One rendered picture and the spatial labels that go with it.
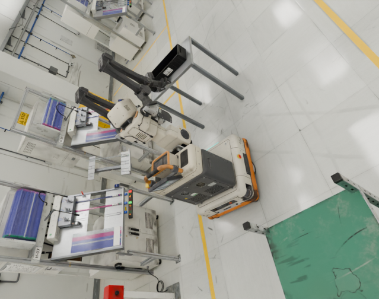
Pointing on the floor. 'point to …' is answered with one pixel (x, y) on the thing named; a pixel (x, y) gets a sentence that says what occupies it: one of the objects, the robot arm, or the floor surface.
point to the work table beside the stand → (199, 72)
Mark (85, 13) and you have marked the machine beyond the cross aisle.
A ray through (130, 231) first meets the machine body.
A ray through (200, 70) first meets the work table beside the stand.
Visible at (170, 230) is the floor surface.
